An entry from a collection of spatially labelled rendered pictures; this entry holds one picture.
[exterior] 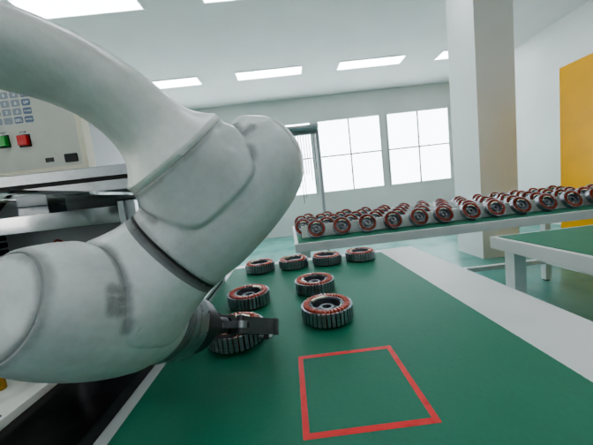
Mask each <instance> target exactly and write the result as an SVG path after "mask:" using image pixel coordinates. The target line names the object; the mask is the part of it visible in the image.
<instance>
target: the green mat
mask: <svg viewBox="0 0 593 445"><path fill-rule="evenodd" d="M274 266H275V269H274V270H272V271H270V272H268V273H264V274H259V275H250V274H247V273H246V271H245V268H237V269H234V271H233V272H232V273H231V275H230V276H229V278H228V279H227V281H226V282H225V283H224V284H223V285H222V287H221V288H220V290H219V291H218V292H217V294H216V295H215V297H214V298H213V300H212V301H211V302H210V303H211V304H212V305H213V306H214V307H215V309H216V311H217V313H221V314H231V313H233V315H234V313H238V312H241V311H235V310H231V309H230V308H229V305H228V299H227V295H228V293H229V292H231V291H232V290H234V289H235V288H237V287H240V286H244V285H245V287H246V285H247V284H248V285H249V284H264V285H265V286H267V287H268V288H269V291H270V301H269V302H268V303H267V304H265V305H264V306H262V307H260V308H258V309H257V308H256V309H255V310H253V308H252V310H250V309H249V311H245V312H252V313H258V314H260V315H261V316H262V317H263V318H272V319H273V318H276V319H279V334H278V335H275V336H274V335H273V337H269V339H265V340H264V337H263V339H262V340H261V341H260V342H259V343H258V344H256V345H255V346H253V347H251V348H250V349H248V350H244V351H240V350H239V352H238V353H234V354H220V353H216V352H213V351H211V350H210V349H209V347H206V348H205V349H204V350H203V351H201V352H199V353H196V354H191V355H190V357H188V358H185V359H183V360H180V359H177V360H175V361H171V362H168V363H166V365H165V366H164V367H163V368H162V369H161V371H160V372H159V374H158V375H157V376H156V378H155V379H154V381H153V382H152V384H151V385H150V386H149V388H148V389H147V390H146V392H145V394H144V395H143V396H142V397H141V398H140V399H139V401H138V403H137V404H136V405H135V407H134V408H133V409H132V411H131V413H130V414H129V415H128V417H127V418H126V419H125V421H124V423H123V424H122V425H121V426H120V427H119V428H118V430H117V431H116V433H115V434H114V436H113V437H112V439H111V440H110V441H109V443H108V444H107V445H593V382H592V381H590V380H588V379H587V378H585V377H583V376H582V375H580V374H578V373H577V372H576V371H574V370H572V369H571V368H569V367H567V366H565V365H564V364H562V363H560V362H559V361H558V360H556V359H555V358H552V357H551V356H549V355H548V354H546V353H544V352H543V351H541V350H539V349H538V348H537V347H535V346H533V345H532V344H530V343H528V342H526V341H525V340H523V339H521V338H520V337H519V336H517V335H515V334H514V333H512V332H510V331H509V330H507V329H505V328H503V327H502V326H500V325H499V324H498V323H496V322H494V321H492V320H491V319H489V318H487V317H486V316H484V315H482V314H481V313H479V312H478V311H476V310H475V309H473V308H471V307H470V306H468V305H466V304H464V303H463V302H461V301H460V300H459V299H457V298H455V297H453V296H452V295H450V294H448V293H447V292H445V291H443V290H442V289H441V288H439V287H437V286H436V285H434V284H432V283H430V282H429V281H427V280H425V279H424V278H423V277H421V276H420V275H417V274H416V273H414V272H413V271H411V270H409V269H408V268H405V267H404V266H403V265H402V264H400V263H398V262H397V261H395V260H393V259H391V258H390V257H388V256H386V255H385V254H384V253H382V252H379V253H375V258H374V259H373V260H369V261H366V262H351V261H348V260H346V257H345V256H342V262H340V263H338V264H336V265H333V266H326V267H325V266H324V267H321V266H316V265H314V264H313V263H312V260H308V266H306V267H305V268H301V269H297V270H295V269H294V270H283V269H280V266H279V264H274ZM315 272H317V273H318V272H322V273H327V274H330V275H333V276H334V286H335V288H334V290H333V291H331V292H329V293H330V294H331V293H333V294H335V293H336V294H340V295H343V296H346V297H348V298H349V299H351V300H352V304H353V314H354V316H353V318H352V320H351V321H350V322H348V323H347V324H345V325H342V326H340V327H338V328H337V327H336V328H314V327H311V326H309V325H307V324H305V323H304V321H303V318H302V310H301V304H302V303H303V302H304V301H305V300H306V299H307V298H310V296H309V297H307V296H302V295H300V294H298V293H297V292H296V286H295V280H296V279H297V278H298V277H299V276H300V275H304V274H309V273H315ZM242 312H243V311H242ZM388 345H390V346H391V347H392V349H393V350H394V352H395V354H396V355H397V356H398V358H399V359H400V361H401V362H402V363H403V365H404V366H405V368H406V369H407V371H408V372H409V374H410V376H411V377H412V379H413V380H414V382H415V383H416V384H417V386H418V387H419V388H420V390H421V391H422V393H423V394H424V396H425V398H426V399H427V401H428V402H429V404H430V405H431V407H432V408H433V409H434V410H435V412H436V413H437V415H438V416H439V418H440V420H441V421H442V423H435V424H428V425H421V426H408V427H401V428H395V429H387V430H380V431H374V432H367V433H360V434H347V435H340V436H334V437H326V438H319V439H312V440H306V441H304V439H303V424H302V410H301V395H300V380H299V365H298V357H302V356H309V355H316V354H323V353H330V352H337V351H351V350H358V349H365V348H372V347H380V346H388ZM303 361H304V379H305V389H306V399H307V409H308V419H309V429H310V434H311V433H317V432H325V431H332V430H339V429H345V428H352V427H360V426H372V425H379V424H386V423H393V422H400V421H407V420H414V419H427V418H431V415H430V414H429V412H428V411H427V410H426V409H425V407H424V405H423V403H422V402H421V400H420V399H419V397H418V396H417V393H416V392H415V390H414V389H413V388H412V387H411V385H410V384H409V382H408V380H407V378H406V377H405V375H404V374H403V372H402V370H401V369H400V367H399V366H398V365H397V363H396V362H395V360H394V358H393V357H392V355H391V354H390V352H389V350H388V349H382V350H375V351H361V352H354V353H347V354H340V355H333V356H325V357H318V358H304V359H303Z"/></svg>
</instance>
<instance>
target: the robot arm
mask: <svg viewBox="0 0 593 445"><path fill-rule="evenodd" d="M0 89H1V90H4V91H8V92H13V93H16V94H22V95H25V96H29V97H32V98H34V99H38V100H41V101H44V102H48V103H51V104H54V105H56V106H58V107H60V108H63V109H66V110H68V111H70V112H72V113H74V114H75V115H77V116H79V117H82V118H83V119H85V120H86V121H87V122H89V123H90V124H92V125H93V126H95V127H96V128H97V129H98V130H100V131H101V132H102V133H103V134H104V135H105V136H106V137H107V138H108V139H109V140H110V141H111V142H112V143H113V144H114V145H115V146H116V148H117V149H118V151H119V152H120V154H121V155H122V157H123V158H124V161H125V165H126V168H127V175H128V185H127V189H128V190H129V191H130V192H131V193H132V194H133V195H134V196H135V197H136V199H137V201H138V203H139V205H140V209H139V210H138V211H137V212H136V213H135V214H134V215H133V216H132V217H131V218H130V219H128V220H127V221H126V222H124V223H123V224H121V225H119V226H118V227H116V228H115V229H113V230H111V231H109V232H107V233H105V234H103V235H101V236H99V237H97V238H94V239H91V240H89V241H87V242H85V243H84V242H79V241H64V242H54V243H47V244H42V245H32V246H28V247H23V248H19V249H16V250H13V251H10V252H8V253H7V254H5V255H3V256H1V257H0V378H4V379H8V380H14V381H27V382H37V383H80V382H90V381H102V380H107V379H112V378H117V377H120V376H124V375H127V374H130V373H136V372H138V371H140V370H142V369H144V368H146V367H148V366H153V365H159V364H161V363H168V362H171V361H175V360H177V359H180V360H183V359H185V358H188V357H190V355H191V354H196V353H199V352H201V351H203V350H204V349H205V348H206V347H208V346H209V344H210V343H211V342H212V341H213V340H218V339H219V338H233V337H234V336H235V335H259V337H264V340H265V339H269V337H273V335H274V336H275V335H278V334H279V319H276V318H273V319H272V318H261V317H251V316H245V315H242V314H239V315H237V316H235V315H230V314H221V313H217V311H216V309H215V307H214V306H213V305H212V304H211V303H210V302H209V301H207V300H205V296H206V295H207V294H208V293H209V291H210V290H211V289H212V288H213V287H214V286H215V285H216V284H217V283H218V282H219V281H220V280H221V279H222V278H223V277H224V276H226V275H227V274H228V273H229V272H231V271H232V270H233V269H235V268H236V267H238V266H239V265H240V264H241V263H242V262H243V261H244V260H245V259H246V258H247V257H248V256H249V255H250V254H251V253H252V252H253V251H254V250H255V249H256V248H257V247H258V246H259V245H260V244H261V242H262V241H263V240H264V239H265V238H266V237H267V235H268V234H269V233H270V232H271V231H272V229H273V228H274V227H275V225H276V224H277V223H278V222H279V221H280V220H281V218H282V217H283V216H284V214H285V213H286V212H287V210H288V208H289V206H290V205H291V203H292V201H293V200H294V198H295V197H296V195H297V192H298V190H299V187H300V185H301V183H302V180H303V177H304V157H303V153H302V150H301V148H300V146H299V144H298V142H297V140H296V138H295V137H294V135H293V134H292V133H291V131H290V130H289V129H288V128H287V127H286V126H285V125H284V124H282V123H281V122H279V121H277V120H274V119H272V118H271V117H268V116H261V115H245V116H240V117H237V118H236V119H235V120H233V121H232V122H231V123H230V124H229V123H224V122H222V121H221V120H220V119H219V118H218V117H217V116H216V115H215V114H214V113H203V112H198V111H194V110H191V109H187V108H186V107H184V106H183V105H181V104H179V103H178V102H176V101H175V100H173V99H172V98H171V97H170V96H168V95H167V94H166V93H164V92H163V91H162V90H161V89H160V88H158V87H157V86H156V85H155V84H154V83H153V82H152V81H151V80H149V79H148V78H147V77H145V76H144V75H143V74H141V73H140V72H138V71H137V70H136V69H134V68H133V67H132V66H130V65H129V64H127V63H126V62H125V61H124V60H122V59H121V58H119V57H117V56H116V55H114V54H113V53H111V52H109V51H108V50H106V49H105V48H103V47H102V46H100V45H98V44H97V43H95V42H93V41H90V40H89V39H87V38H86V37H84V36H82V35H80V34H77V33H75V32H73V31H72V30H70V29H68V28H66V27H64V26H60V25H58V24H57V23H55V22H52V21H50V20H48V19H45V18H43V17H41V16H39V15H36V14H34V13H31V12H30V11H26V10H24V9H21V8H19V7H17V6H15V5H12V4H8V3H6V2H4V1H1V0H0ZM225 333H227V334H226V335H221V334H225Z"/></svg>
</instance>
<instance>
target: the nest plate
mask: <svg viewBox="0 0 593 445"><path fill-rule="evenodd" d="M6 382H7V386H8V387H7V388H5V389H4V390H2V391H0V431H1V430H2V429H3V428H4V427H6V426H7V425H8V424H10V423H11V422H12V421H13V420H14V419H15V418H16V417H17V416H19V415H20V414H21V413H22V412H23V411H25V410H26V409H27V408H29V407H30V406H31V405H32V404H34V403H35V402H36V401H37V400H39V399H40V398H41V397H42V396H44V395H45V394H46V393H47V392H49V391H50V390H51V389H52V388H54V387H55V386H56V384H58V383H37V382H27V381H14V380H8V379H6Z"/></svg>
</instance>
